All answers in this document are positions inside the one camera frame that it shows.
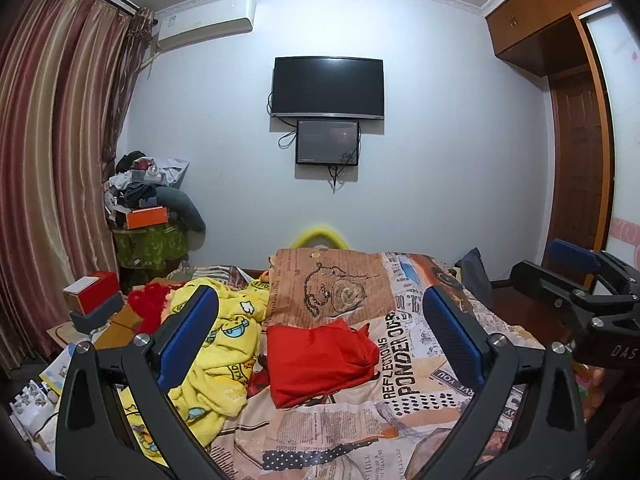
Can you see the striped maroon curtain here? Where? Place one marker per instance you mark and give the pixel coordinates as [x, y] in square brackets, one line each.
[68, 70]

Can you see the red garment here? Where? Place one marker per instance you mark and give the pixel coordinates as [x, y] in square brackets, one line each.
[304, 363]

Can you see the white power strip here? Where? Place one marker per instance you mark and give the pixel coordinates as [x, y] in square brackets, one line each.
[33, 408]

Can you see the green patterned cloth table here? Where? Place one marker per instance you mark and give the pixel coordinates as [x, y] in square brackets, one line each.
[150, 248]

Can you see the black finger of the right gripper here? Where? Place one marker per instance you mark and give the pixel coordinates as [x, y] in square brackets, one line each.
[574, 257]

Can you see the brown wooden wardrobe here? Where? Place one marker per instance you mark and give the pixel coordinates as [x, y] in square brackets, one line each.
[548, 39]

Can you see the yellow cartoon blanket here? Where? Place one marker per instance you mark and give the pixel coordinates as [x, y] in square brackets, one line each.
[215, 387]

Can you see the red white small box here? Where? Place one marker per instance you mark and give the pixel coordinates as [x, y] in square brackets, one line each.
[91, 291]

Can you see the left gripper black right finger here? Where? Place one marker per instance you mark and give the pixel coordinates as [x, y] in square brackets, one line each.
[525, 417]

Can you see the small black wall monitor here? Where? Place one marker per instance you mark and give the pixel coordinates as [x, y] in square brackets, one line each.
[322, 142]

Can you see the purple grey backpack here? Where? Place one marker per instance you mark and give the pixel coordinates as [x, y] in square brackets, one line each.
[475, 278]

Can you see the yellow curved bed rail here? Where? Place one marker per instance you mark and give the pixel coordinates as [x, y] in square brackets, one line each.
[320, 233]

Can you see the black wall television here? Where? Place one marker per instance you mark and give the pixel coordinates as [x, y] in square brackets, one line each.
[328, 86]

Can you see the grey neck pillow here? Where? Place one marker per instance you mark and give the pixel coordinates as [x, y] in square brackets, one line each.
[178, 202]

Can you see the newspaper print bed cover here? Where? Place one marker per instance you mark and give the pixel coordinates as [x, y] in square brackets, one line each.
[386, 428]

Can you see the clutter pile on table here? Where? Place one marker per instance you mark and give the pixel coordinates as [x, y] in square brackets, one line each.
[136, 180]

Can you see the orange box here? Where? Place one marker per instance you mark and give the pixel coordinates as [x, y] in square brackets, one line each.
[145, 217]

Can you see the red fluffy cloth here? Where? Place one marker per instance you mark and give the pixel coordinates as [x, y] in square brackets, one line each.
[148, 303]

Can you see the white air conditioner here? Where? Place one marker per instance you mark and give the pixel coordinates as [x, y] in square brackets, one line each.
[207, 21]

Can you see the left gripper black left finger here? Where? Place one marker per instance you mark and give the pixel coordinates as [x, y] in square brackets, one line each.
[116, 420]

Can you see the brown wooden door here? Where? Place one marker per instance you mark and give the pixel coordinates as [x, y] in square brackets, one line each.
[578, 160]

